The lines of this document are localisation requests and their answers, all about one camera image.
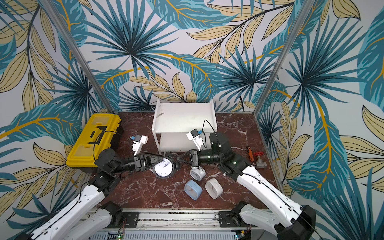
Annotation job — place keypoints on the yellow and black toolbox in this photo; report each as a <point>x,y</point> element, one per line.
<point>102,131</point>

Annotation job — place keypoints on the red handled metal valve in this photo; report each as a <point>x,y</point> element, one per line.
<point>260,164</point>

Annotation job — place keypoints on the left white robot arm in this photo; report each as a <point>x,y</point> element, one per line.
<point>66,224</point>

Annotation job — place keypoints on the white square alarm clock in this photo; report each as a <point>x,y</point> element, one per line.
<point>213,188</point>

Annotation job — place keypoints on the orange handled tool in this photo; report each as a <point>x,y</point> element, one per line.
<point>250,154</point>

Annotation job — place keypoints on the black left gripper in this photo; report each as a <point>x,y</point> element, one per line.
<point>144,160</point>

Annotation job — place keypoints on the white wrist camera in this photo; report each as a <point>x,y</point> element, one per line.
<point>196,138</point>
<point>138,142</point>

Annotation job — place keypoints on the white twin-bell alarm clock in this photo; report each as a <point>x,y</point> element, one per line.
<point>197,173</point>

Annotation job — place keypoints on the left metal corner post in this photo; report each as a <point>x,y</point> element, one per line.
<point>54,15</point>

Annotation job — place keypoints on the right metal corner post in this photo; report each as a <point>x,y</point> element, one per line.
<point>299,21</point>

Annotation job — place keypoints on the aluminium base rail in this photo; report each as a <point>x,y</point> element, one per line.
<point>186,224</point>

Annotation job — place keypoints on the black twin-bell alarm clock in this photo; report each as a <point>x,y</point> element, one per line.
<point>168,166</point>

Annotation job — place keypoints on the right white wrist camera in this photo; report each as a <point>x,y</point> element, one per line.
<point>196,138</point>

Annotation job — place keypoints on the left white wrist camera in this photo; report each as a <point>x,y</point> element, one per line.
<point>138,142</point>

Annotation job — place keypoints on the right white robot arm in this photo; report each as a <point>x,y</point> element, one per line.
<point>284,218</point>

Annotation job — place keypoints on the blue square alarm clock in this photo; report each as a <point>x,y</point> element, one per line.
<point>193,190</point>

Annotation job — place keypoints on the white two-tier shelf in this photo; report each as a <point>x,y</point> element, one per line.
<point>172,122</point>

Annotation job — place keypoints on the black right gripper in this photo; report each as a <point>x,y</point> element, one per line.
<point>194,157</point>

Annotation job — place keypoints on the metal corner post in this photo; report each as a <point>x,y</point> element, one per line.
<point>299,21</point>
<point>54,15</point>

